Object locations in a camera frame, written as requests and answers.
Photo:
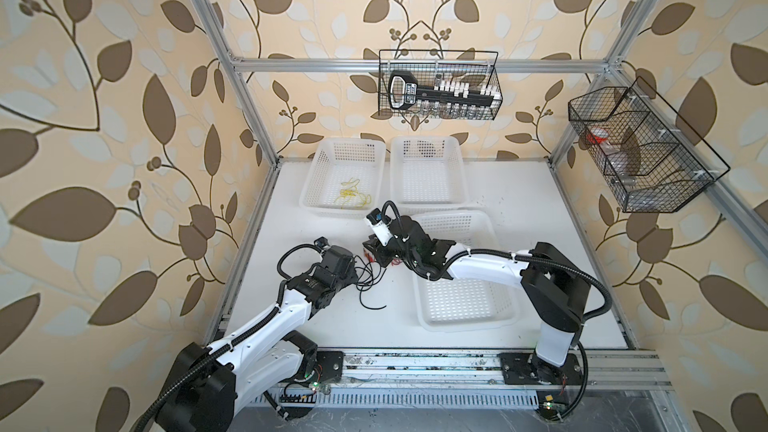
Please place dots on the black wire basket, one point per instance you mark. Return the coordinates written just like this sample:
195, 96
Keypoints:
473, 66
655, 160

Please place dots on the back middle white basket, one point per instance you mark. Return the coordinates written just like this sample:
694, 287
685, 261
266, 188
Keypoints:
427, 173

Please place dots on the red capped item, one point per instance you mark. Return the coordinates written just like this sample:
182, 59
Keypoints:
596, 136

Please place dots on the back black wire basket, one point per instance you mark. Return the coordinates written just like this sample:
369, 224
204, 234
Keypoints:
473, 66

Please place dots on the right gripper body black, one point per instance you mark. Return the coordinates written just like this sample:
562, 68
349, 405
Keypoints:
392, 251

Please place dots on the black tool with handle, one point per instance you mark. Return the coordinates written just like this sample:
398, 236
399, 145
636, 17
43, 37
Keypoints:
403, 91

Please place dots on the front white plastic basket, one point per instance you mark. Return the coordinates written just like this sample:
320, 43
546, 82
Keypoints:
463, 305

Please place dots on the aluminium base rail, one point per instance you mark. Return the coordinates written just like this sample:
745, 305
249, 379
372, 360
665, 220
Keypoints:
442, 378

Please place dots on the right black wire basket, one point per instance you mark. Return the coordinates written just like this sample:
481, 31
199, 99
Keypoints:
655, 160

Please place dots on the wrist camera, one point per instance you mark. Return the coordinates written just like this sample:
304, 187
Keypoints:
321, 243
379, 224

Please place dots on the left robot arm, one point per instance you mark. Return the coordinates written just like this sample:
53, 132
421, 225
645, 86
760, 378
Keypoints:
209, 384

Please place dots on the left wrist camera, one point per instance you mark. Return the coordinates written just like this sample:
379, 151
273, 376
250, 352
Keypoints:
321, 243

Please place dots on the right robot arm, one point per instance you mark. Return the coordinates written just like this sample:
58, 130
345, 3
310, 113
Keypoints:
563, 296

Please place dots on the back left white basket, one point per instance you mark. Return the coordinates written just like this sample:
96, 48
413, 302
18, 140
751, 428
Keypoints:
344, 178

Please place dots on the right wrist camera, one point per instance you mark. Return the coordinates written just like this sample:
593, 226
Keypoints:
379, 224

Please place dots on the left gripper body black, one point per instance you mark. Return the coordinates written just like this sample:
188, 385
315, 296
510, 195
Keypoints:
349, 278

